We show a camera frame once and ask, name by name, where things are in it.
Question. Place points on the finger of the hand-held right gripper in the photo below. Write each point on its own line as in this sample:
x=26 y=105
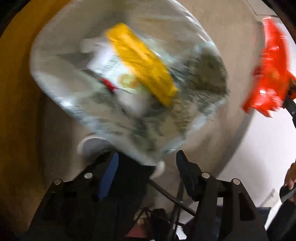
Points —
x=291 y=107

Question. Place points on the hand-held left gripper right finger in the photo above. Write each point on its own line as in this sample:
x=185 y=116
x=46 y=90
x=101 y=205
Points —
x=185 y=171

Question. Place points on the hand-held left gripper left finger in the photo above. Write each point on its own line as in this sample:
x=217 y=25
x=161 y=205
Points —
x=108 y=176

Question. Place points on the red snack packet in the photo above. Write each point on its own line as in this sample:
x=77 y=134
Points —
x=270 y=78

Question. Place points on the white bin with patterned bag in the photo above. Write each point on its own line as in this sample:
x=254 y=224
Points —
x=203 y=76

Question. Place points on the white printed packet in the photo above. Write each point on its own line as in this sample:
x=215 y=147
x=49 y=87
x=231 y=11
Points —
x=106 y=67

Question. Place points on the yellow snack packet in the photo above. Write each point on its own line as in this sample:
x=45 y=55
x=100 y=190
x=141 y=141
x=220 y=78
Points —
x=143 y=64

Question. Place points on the person's right hand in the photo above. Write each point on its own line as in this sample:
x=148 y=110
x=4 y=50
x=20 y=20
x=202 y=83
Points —
x=290 y=178

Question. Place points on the person's legs in black pants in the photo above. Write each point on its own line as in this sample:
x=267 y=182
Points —
x=131 y=185

